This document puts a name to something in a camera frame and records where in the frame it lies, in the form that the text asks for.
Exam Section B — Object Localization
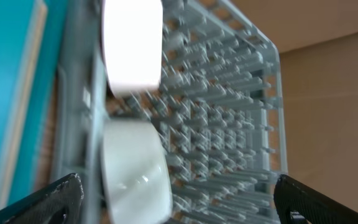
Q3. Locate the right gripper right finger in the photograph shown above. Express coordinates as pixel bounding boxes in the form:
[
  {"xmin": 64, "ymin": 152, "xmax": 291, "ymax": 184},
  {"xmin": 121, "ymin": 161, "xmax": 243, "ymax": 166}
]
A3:
[{"xmin": 273, "ymin": 174, "xmax": 358, "ymax": 224}]

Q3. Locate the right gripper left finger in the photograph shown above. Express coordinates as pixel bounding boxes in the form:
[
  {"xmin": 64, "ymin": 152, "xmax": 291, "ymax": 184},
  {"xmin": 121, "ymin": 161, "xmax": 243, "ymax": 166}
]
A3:
[{"xmin": 0, "ymin": 173, "xmax": 84, "ymax": 224}]

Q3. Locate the grey-blue bowl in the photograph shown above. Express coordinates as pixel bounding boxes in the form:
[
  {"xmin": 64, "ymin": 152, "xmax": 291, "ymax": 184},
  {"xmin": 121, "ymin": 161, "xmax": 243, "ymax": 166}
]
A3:
[{"xmin": 100, "ymin": 119, "xmax": 173, "ymax": 224}]

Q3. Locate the small pink bowl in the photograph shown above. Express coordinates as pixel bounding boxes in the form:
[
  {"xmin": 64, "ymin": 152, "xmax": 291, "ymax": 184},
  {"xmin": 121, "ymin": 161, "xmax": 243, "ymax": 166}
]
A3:
[{"xmin": 101, "ymin": 0, "xmax": 163, "ymax": 96}]

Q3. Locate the grey dishwasher rack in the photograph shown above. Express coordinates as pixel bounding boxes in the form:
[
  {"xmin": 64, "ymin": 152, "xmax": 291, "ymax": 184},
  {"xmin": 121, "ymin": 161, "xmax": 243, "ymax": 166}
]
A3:
[{"xmin": 51, "ymin": 0, "xmax": 288, "ymax": 223}]

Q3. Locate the right wooden chopstick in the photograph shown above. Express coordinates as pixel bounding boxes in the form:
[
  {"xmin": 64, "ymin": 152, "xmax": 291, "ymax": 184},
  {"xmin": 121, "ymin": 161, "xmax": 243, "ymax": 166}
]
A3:
[{"xmin": 0, "ymin": 0, "xmax": 48, "ymax": 209}]

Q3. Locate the teal serving tray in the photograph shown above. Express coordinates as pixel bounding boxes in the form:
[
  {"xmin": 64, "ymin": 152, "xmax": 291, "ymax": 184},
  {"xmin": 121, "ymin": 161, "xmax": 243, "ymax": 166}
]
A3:
[{"xmin": 0, "ymin": 0, "xmax": 68, "ymax": 206}]

